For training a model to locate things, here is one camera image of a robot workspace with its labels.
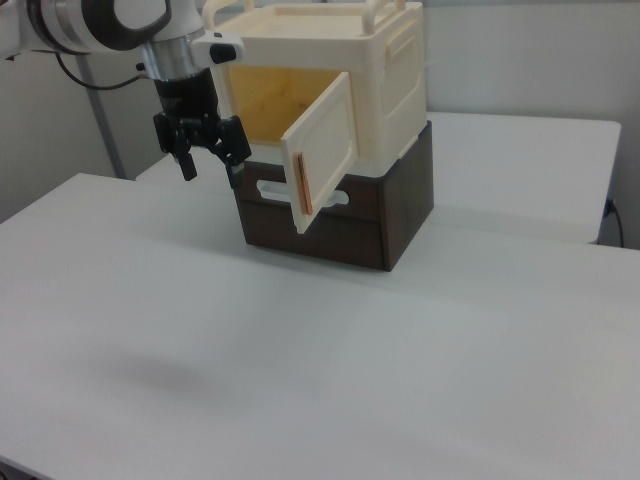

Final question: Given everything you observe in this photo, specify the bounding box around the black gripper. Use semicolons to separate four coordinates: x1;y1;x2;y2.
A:
151;69;252;190

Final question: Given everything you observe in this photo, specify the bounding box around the cream cabinet door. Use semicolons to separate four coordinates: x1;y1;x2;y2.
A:
279;71;359;235

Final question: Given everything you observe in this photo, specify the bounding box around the grey metal pole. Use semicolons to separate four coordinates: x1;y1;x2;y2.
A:
87;85;127;180

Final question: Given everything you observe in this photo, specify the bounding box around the dark brown drawer box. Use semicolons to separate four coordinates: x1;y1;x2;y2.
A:
233;119;435;274

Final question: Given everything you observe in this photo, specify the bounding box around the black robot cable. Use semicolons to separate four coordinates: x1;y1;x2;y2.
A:
53;49;151;91

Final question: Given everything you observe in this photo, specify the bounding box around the cream plastic tray with handles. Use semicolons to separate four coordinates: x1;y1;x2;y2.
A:
202;0;426;169

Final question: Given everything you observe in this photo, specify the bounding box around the black power cable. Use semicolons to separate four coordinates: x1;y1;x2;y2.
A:
602;198;627;249

